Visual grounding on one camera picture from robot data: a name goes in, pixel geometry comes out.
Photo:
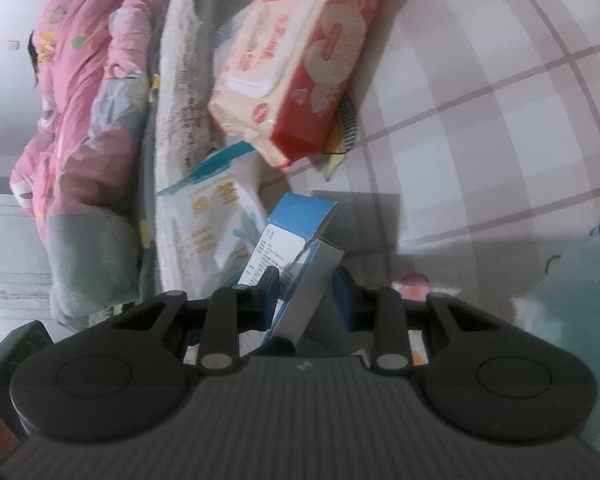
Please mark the white tissue pack teal print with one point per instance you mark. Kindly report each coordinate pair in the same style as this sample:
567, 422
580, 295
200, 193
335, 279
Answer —
215, 210

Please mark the red wet wipes pack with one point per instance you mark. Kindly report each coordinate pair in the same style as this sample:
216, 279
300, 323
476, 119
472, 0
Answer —
300, 60

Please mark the plaid bed sheet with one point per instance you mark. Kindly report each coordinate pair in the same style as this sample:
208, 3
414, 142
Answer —
480, 110

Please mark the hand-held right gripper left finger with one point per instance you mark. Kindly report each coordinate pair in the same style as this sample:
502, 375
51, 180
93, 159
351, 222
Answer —
268, 287

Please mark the pink floral quilt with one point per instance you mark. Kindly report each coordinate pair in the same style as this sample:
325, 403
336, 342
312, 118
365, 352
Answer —
75, 110

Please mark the pale teal plastic bag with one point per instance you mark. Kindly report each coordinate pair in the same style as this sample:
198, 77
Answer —
580, 285

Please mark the grey sheet yellow print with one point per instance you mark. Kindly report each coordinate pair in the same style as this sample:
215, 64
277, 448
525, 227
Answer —
147, 185

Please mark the small yellow black item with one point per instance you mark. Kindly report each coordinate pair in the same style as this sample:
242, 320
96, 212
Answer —
340, 152

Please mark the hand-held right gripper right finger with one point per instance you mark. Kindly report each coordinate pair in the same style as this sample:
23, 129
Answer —
342, 296

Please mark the fringed white mattress pad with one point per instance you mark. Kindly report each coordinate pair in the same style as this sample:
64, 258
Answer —
185, 85

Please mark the blue and white carton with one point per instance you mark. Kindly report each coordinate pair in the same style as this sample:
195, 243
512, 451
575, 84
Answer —
302, 280

